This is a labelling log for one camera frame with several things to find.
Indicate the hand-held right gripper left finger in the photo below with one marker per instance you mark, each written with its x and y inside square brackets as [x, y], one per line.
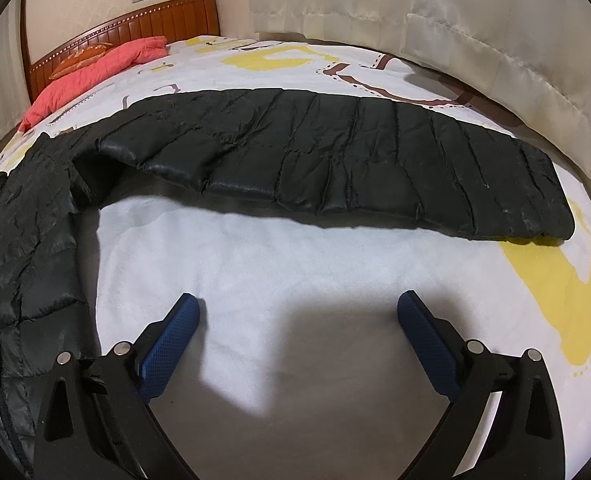
[168, 345]

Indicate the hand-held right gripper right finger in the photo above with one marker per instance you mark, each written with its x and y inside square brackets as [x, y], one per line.
[428, 340]

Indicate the black puffer jacket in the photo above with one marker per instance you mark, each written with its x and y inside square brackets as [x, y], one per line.
[350, 160]

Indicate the bed with patterned sheet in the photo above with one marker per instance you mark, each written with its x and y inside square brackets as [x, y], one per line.
[300, 270]

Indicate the coral pink quilt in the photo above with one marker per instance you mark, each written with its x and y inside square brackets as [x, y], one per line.
[90, 72]

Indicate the orange patterned pillow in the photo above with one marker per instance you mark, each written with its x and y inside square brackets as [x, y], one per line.
[82, 57]

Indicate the wooden headboard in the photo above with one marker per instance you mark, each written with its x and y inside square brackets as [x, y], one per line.
[175, 17]

